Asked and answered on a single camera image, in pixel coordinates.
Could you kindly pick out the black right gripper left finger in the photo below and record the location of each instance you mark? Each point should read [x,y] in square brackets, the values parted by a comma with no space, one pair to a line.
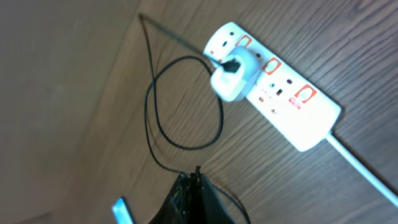
[180,203]

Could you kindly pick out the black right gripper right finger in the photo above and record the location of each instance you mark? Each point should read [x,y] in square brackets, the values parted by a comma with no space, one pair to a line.
[208,208]

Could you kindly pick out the black Galaxy smartphone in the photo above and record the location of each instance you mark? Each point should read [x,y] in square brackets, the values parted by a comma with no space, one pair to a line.
[121,212]

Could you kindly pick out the white charger plug adapter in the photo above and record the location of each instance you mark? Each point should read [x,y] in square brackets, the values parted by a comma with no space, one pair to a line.
[236,75]

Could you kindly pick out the white power strip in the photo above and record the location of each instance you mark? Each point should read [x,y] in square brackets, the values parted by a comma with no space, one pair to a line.
[299,110]

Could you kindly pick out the brown cardboard wall panel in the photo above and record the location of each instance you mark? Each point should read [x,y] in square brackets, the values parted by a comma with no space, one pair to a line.
[56,57]

